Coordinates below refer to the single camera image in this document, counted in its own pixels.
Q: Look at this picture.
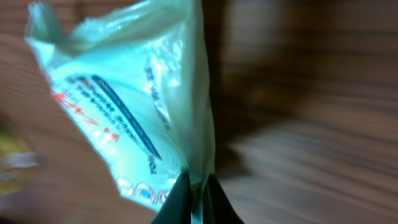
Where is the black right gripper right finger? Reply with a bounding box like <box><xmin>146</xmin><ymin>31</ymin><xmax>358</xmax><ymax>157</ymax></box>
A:
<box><xmin>203</xmin><ymin>174</ymin><xmax>244</xmax><ymax>224</ymax></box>

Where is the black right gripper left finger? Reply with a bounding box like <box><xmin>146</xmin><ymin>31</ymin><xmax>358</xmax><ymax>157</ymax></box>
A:
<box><xmin>150</xmin><ymin>173</ymin><xmax>192</xmax><ymax>224</ymax></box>

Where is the teal wet wipes pack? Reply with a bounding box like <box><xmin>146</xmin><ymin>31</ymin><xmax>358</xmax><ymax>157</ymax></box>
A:
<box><xmin>25</xmin><ymin>0</ymin><xmax>215</xmax><ymax>210</ymax></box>

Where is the green noodle snack pack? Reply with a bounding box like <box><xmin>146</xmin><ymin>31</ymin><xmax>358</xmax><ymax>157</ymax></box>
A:
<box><xmin>1</xmin><ymin>129</ymin><xmax>38</xmax><ymax>196</ymax></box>

